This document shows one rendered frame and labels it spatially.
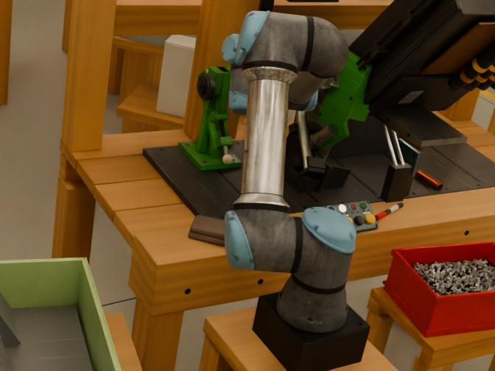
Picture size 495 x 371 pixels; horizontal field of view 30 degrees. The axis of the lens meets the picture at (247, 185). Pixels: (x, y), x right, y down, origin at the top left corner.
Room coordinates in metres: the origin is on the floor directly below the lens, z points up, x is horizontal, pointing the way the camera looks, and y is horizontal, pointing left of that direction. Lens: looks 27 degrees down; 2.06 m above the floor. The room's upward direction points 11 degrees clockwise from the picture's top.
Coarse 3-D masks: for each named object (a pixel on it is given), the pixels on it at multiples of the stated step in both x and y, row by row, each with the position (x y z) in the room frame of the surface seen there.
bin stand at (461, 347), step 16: (384, 288) 2.01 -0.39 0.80; (368, 304) 2.00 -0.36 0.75; (384, 304) 1.95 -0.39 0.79; (368, 320) 1.99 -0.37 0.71; (384, 320) 1.97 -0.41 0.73; (400, 320) 1.90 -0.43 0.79; (368, 336) 1.98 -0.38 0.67; (384, 336) 1.98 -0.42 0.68; (416, 336) 1.84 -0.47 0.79; (448, 336) 1.85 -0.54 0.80; (464, 336) 1.86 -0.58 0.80; (480, 336) 1.88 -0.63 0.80; (432, 352) 1.79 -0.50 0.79; (448, 352) 1.81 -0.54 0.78; (464, 352) 1.84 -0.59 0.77; (480, 352) 1.88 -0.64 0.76; (416, 368) 1.82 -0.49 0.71; (432, 368) 1.79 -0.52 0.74; (448, 368) 2.13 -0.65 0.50
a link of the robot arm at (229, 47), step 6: (228, 36) 2.21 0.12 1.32; (234, 36) 2.20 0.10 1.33; (228, 42) 2.20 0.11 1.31; (234, 42) 2.18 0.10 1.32; (222, 48) 2.21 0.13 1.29; (228, 48) 2.19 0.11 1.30; (234, 48) 2.17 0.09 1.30; (222, 54) 2.21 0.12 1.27; (228, 54) 2.18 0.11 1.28; (234, 54) 2.16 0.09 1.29; (228, 60) 2.17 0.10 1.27; (234, 60) 2.17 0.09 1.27
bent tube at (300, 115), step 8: (336, 80) 2.39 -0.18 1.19; (304, 112) 2.40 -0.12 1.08; (296, 120) 2.40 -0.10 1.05; (304, 120) 2.39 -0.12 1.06; (304, 128) 2.37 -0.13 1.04; (304, 136) 2.35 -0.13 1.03; (304, 144) 2.33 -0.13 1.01; (304, 152) 2.32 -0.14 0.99; (304, 160) 2.30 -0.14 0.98; (304, 168) 2.29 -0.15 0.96
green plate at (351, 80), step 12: (348, 60) 2.40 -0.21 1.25; (348, 72) 2.38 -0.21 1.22; (360, 72) 2.35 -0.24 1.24; (348, 84) 2.36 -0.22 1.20; (360, 84) 2.33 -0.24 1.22; (336, 96) 2.37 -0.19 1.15; (348, 96) 2.34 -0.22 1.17; (360, 96) 2.34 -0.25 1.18; (324, 108) 2.38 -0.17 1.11; (336, 108) 2.35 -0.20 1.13; (348, 108) 2.32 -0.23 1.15; (360, 108) 2.35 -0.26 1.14; (324, 120) 2.36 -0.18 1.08; (336, 120) 2.33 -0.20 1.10; (360, 120) 2.35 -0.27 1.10
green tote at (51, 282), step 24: (0, 264) 1.58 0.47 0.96; (24, 264) 1.60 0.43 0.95; (48, 264) 1.62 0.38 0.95; (72, 264) 1.64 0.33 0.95; (0, 288) 1.58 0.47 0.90; (24, 288) 1.60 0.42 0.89; (48, 288) 1.62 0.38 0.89; (72, 288) 1.64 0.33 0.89; (96, 312) 1.48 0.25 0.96; (96, 336) 1.46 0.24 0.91; (96, 360) 1.44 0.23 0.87
